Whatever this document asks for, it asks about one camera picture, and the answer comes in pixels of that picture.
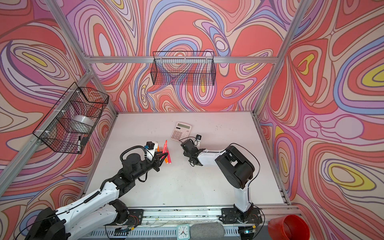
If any pink pen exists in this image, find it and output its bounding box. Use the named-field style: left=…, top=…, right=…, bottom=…
left=167, top=152, right=172, bottom=164
left=163, top=140, right=168, bottom=153

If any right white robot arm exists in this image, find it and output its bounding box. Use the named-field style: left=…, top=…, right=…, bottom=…
left=181, top=139, right=256, bottom=221

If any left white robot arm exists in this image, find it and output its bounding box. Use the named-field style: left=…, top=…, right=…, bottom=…
left=26, top=152, right=168, bottom=240

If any pink calculator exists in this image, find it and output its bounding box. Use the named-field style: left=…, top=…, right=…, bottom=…
left=171, top=122, right=192, bottom=141

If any black marker in basket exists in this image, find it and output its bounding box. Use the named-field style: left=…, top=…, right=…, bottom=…
left=77, top=136, right=82, bottom=154

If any silver tape roll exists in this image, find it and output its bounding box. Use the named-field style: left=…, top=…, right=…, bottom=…
left=69, top=115, right=95, bottom=134

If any small white clock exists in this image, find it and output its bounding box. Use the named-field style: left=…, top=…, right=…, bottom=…
left=177, top=224, right=191, bottom=240

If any red bucket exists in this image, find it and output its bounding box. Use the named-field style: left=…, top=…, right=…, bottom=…
left=268, top=215, right=310, bottom=240

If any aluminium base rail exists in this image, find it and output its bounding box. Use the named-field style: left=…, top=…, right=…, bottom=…
left=82, top=204, right=302, bottom=240

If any black wire basket left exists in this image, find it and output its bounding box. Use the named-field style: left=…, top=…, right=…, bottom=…
left=33, top=83, right=109, bottom=154

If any black wire basket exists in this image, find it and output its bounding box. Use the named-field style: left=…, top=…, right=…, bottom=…
left=151, top=51, right=216, bottom=86
left=33, top=83, right=109, bottom=154

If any black wire basket back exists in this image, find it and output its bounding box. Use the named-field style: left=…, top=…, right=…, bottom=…
left=151, top=51, right=216, bottom=86

